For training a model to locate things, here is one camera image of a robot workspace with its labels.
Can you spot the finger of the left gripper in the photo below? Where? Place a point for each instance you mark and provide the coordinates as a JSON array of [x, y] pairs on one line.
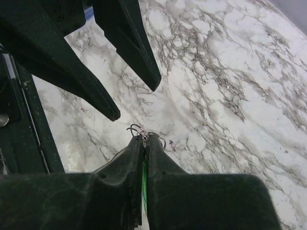
[[30, 36], [121, 21]]

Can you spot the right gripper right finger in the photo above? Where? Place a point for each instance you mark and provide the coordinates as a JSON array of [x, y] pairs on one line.
[[177, 200]]

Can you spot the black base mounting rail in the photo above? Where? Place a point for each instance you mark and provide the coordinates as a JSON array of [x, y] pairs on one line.
[[26, 142]]

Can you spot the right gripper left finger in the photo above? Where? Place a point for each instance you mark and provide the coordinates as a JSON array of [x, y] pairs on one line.
[[109, 198]]

